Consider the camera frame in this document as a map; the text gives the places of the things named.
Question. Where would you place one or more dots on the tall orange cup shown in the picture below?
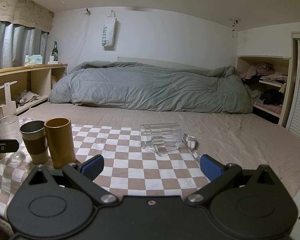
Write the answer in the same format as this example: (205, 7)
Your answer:
(60, 141)

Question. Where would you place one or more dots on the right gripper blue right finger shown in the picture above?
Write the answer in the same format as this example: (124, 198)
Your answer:
(221, 178)

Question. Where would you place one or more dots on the small white box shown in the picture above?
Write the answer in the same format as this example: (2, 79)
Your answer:
(52, 60)

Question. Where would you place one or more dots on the tissue pack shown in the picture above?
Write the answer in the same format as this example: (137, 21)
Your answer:
(33, 60)

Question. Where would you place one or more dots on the beige cartoon valance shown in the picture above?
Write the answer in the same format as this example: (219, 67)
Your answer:
(27, 13)

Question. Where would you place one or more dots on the green glass bottle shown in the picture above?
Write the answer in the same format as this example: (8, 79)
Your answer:
(54, 53)

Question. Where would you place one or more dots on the crumpled cloth on shelf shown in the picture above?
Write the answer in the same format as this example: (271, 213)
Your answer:
(25, 97)

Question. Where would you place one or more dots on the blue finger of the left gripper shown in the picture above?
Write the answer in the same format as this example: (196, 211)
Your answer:
(9, 145)

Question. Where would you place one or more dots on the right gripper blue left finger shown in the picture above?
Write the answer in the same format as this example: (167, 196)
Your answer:
(81, 177)

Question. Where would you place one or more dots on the grey curtain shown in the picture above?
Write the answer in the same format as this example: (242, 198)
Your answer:
(17, 41)

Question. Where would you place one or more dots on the brown white checkered cloth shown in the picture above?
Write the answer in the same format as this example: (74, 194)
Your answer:
(128, 168)

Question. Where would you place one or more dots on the small wooden stand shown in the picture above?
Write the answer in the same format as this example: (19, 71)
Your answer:
(7, 105)

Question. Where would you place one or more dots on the wooden clothes shelf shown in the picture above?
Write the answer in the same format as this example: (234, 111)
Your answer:
(281, 64)

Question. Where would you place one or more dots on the folded clothes pile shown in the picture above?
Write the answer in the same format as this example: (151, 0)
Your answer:
(266, 87)

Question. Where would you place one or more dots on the dark cup with brown sleeve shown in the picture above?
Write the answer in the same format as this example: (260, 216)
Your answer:
(34, 137)

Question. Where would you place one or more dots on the clear glass mug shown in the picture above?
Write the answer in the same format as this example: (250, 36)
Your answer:
(161, 139)

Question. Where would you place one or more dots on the ribbed clear stemmed glass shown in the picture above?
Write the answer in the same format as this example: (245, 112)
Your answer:
(9, 129)

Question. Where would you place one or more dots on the white hanging bag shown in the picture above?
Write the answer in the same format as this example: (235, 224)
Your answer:
(108, 33)

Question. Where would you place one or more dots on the long wooden side shelf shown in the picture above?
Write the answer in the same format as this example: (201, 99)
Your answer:
(35, 78)

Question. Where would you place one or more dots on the grey duvet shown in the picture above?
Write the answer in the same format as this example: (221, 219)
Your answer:
(138, 86)

